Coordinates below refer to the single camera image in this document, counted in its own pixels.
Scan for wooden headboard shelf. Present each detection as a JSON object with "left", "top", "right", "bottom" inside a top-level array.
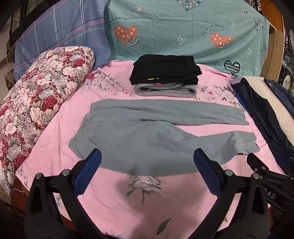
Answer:
[{"left": 259, "top": 0, "right": 288, "bottom": 79}]

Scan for navy pants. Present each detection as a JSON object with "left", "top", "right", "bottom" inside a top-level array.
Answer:
[{"left": 231, "top": 77, "right": 294, "bottom": 176}]

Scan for blue plaid pillow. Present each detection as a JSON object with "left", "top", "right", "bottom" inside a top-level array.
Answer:
[{"left": 14, "top": 0, "right": 111, "bottom": 82}]

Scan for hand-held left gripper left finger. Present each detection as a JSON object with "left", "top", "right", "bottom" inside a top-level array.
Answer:
[{"left": 25, "top": 148, "right": 108, "bottom": 239}]

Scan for teal heart-print pillow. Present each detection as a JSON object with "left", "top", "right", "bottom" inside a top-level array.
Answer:
[{"left": 103, "top": 0, "right": 270, "bottom": 76}]

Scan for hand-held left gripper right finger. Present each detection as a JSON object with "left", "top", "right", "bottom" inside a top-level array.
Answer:
[{"left": 193, "top": 148, "right": 270, "bottom": 239}]

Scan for folded grey pants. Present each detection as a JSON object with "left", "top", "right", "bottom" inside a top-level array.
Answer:
[{"left": 134, "top": 81, "right": 197, "bottom": 99}]

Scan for folded black pants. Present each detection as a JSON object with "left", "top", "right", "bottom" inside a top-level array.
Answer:
[{"left": 129, "top": 54, "right": 202, "bottom": 86}]

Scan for pink floral blanket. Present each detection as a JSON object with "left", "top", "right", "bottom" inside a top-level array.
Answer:
[{"left": 15, "top": 59, "right": 290, "bottom": 239}]

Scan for grey-blue sweat pants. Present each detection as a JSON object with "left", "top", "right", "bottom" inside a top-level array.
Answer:
[{"left": 68, "top": 99, "right": 260, "bottom": 176}]

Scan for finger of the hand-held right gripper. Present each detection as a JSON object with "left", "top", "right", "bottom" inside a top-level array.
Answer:
[{"left": 247, "top": 152, "right": 270, "bottom": 179}]

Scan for white textured pillow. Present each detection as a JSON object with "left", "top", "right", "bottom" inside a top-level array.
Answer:
[{"left": 243, "top": 76, "right": 294, "bottom": 147}]

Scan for red floral quilt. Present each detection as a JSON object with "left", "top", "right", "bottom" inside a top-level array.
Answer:
[{"left": 0, "top": 46, "right": 96, "bottom": 197}]

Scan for blue jeans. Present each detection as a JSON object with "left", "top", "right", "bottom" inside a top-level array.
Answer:
[{"left": 264, "top": 78, "right": 294, "bottom": 111}]

